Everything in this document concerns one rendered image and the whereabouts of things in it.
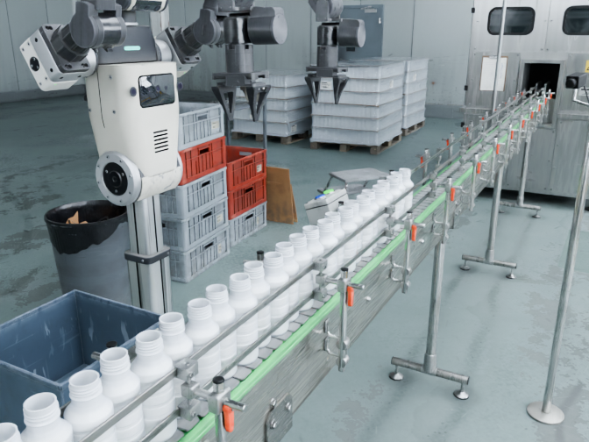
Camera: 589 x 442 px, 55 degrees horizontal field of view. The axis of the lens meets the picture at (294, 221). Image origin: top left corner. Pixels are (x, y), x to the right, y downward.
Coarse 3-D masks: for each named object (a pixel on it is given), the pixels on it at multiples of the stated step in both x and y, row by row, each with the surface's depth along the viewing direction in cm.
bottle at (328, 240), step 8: (320, 224) 129; (328, 224) 129; (320, 232) 129; (328, 232) 129; (320, 240) 129; (328, 240) 129; (336, 240) 130; (328, 248) 129; (336, 256) 131; (328, 264) 130; (336, 264) 132; (328, 272) 131; (328, 288) 132
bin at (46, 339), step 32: (32, 320) 135; (64, 320) 144; (96, 320) 144; (128, 320) 138; (0, 352) 128; (32, 352) 136; (64, 352) 145; (0, 384) 116; (32, 384) 110; (64, 384) 106; (0, 416) 120
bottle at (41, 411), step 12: (36, 396) 68; (48, 396) 68; (24, 408) 65; (36, 408) 68; (48, 408) 65; (24, 420) 66; (36, 420) 65; (48, 420) 66; (60, 420) 68; (24, 432) 67; (36, 432) 66; (48, 432) 66; (60, 432) 67; (72, 432) 69
